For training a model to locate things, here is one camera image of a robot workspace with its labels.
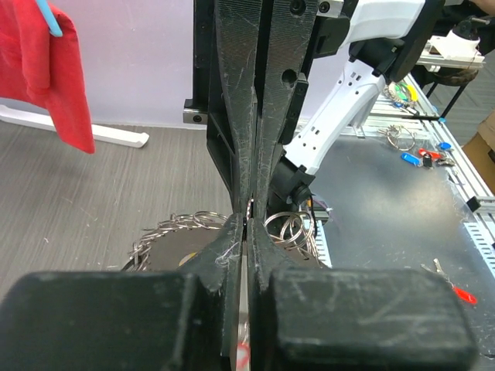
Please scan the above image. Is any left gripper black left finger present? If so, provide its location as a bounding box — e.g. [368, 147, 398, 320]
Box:
[1, 214, 244, 370]

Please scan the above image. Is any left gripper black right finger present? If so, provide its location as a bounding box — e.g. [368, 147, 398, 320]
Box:
[246, 218, 478, 370]

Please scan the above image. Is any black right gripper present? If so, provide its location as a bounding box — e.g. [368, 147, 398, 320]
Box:
[183, 0, 353, 217]

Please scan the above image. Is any metal disc with keyrings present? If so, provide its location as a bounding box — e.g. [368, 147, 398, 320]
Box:
[122, 199, 332, 271]

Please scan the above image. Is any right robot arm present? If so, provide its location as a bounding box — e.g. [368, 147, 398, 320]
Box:
[183, 1, 444, 219]

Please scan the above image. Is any spare keys and tags pile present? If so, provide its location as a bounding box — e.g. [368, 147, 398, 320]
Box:
[377, 80, 457, 169]

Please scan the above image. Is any key with red tag outside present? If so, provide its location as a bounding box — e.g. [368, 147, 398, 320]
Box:
[420, 258, 478, 305]

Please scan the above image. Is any white clothes rack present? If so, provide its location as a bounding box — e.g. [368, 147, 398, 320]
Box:
[1, 104, 149, 153]

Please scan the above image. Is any blue clothes hanger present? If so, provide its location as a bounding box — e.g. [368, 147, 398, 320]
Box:
[36, 0, 63, 38]

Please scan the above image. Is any red cloth on hanger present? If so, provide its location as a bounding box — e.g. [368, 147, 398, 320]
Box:
[0, 0, 96, 155]

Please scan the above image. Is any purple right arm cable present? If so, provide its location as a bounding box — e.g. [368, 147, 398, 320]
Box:
[309, 199, 341, 229]

